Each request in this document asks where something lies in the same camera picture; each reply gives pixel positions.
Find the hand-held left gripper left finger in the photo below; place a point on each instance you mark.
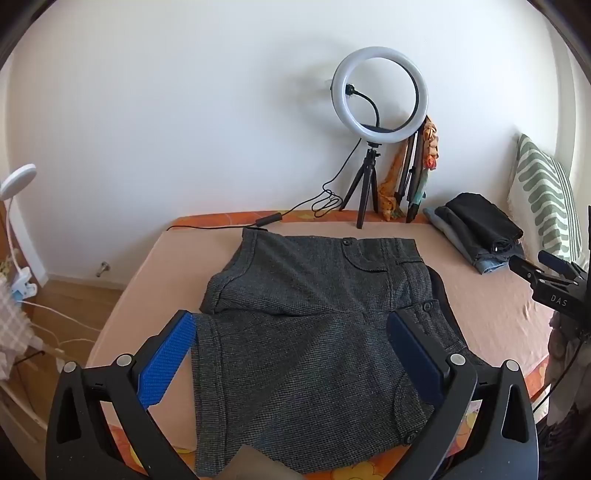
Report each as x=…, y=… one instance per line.
x=166, y=360

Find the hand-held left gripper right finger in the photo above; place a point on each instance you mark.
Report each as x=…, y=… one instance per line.
x=418, y=360

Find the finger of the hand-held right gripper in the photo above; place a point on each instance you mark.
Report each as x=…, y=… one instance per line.
x=524, y=267
x=556, y=263

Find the grey tweed short pants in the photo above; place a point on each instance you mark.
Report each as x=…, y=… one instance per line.
x=300, y=360

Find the folded black pants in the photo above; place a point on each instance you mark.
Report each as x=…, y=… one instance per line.
x=485, y=221

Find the person's left hand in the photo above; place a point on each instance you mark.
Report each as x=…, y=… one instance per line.
x=256, y=464

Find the folded blue jeans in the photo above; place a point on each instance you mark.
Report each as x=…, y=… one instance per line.
x=489, y=265

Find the green striped white pillow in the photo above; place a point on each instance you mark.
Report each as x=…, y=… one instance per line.
x=540, y=194

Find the folded dark grey jeans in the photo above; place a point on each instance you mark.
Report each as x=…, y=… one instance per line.
x=457, y=230

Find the peach bed blanket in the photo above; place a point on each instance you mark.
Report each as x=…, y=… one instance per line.
x=152, y=281

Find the metal door stopper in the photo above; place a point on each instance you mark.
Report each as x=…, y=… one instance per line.
x=104, y=268

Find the folded black stand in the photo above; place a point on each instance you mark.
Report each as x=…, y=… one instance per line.
x=414, y=175

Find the folded tripods with colourful scarf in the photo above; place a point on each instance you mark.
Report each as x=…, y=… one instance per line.
x=431, y=143

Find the checked cloth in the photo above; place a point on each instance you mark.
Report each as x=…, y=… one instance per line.
x=14, y=318

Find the black mini tripod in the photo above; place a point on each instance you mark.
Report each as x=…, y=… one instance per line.
x=367, y=184

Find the white clip lamp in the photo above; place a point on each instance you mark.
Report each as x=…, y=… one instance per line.
x=18, y=177

